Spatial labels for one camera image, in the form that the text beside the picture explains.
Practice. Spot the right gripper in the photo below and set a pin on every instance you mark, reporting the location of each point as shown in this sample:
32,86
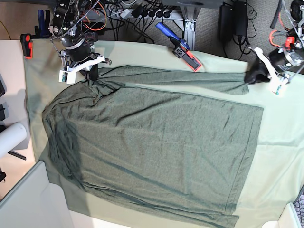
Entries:
92,71

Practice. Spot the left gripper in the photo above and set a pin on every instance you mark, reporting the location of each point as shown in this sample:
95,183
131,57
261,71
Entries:
257,73

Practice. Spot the dark green T-shirt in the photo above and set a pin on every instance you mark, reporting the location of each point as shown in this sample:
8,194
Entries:
175,155

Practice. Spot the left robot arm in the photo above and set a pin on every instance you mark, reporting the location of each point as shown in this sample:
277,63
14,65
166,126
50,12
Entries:
287,36

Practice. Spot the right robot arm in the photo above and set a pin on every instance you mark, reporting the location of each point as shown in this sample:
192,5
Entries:
70,26

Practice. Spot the left black power adapter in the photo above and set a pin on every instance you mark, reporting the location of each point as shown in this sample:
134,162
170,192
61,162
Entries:
240,18

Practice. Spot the white charger plug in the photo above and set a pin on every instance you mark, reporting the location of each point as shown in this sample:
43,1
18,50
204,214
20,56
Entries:
125,14

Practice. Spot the red and black clamp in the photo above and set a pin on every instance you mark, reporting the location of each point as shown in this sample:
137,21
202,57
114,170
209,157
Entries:
27,45

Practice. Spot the blue and orange clamp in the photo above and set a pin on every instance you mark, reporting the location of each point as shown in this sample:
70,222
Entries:
181,48

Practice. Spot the grey power strip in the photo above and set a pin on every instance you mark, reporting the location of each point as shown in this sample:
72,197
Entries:
142,13

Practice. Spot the white cylinder roll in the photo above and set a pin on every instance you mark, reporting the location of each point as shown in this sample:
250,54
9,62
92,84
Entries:
11,137

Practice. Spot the light green box edge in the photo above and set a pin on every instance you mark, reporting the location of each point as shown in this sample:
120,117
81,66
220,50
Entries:
34,202

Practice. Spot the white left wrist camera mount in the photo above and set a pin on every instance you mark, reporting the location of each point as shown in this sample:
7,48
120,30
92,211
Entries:
277,83

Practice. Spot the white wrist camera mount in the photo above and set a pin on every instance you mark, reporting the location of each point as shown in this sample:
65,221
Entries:
277,83
68,75

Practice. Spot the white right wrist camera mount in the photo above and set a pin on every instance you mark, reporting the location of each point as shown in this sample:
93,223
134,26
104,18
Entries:
68,75

